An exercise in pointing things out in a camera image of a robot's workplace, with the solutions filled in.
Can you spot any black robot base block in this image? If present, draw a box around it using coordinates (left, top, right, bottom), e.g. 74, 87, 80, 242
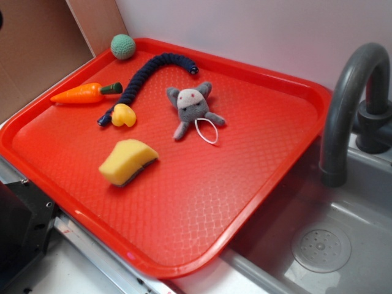
1, 181, 58, 292

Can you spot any orange toy carrot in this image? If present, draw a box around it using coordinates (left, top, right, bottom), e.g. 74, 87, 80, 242
50, 82, 123, 104

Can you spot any red plastic tray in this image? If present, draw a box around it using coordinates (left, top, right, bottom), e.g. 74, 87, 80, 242
1, 39, 331, 279

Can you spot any grey plush mouse toy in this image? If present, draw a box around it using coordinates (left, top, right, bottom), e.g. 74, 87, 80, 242
166, 81, 226, 145

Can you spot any yellow sponge wedge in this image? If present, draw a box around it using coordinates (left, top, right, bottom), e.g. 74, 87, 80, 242
99, 139, 159, 186

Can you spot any yellow rubber duck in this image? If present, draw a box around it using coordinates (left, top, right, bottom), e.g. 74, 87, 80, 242
111, 104, 137, 127

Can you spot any green crocheted ball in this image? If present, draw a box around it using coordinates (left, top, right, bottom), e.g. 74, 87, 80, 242
110, 34, 136, 60

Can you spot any grey toy sink basin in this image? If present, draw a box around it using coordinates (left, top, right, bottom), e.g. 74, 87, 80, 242
221, 140, 391, 293

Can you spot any round sink drain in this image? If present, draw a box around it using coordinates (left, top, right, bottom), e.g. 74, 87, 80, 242
291, 222, 352, 273

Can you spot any dark grey faucet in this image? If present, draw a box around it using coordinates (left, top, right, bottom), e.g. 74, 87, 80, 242
319, 43, 391, 187

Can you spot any brown cardboard panel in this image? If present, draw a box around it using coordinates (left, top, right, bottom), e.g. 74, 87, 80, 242
1, 1, 127, 122

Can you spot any navy braided rope toy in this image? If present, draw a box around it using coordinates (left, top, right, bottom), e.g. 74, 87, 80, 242
97, 53, 199, 127

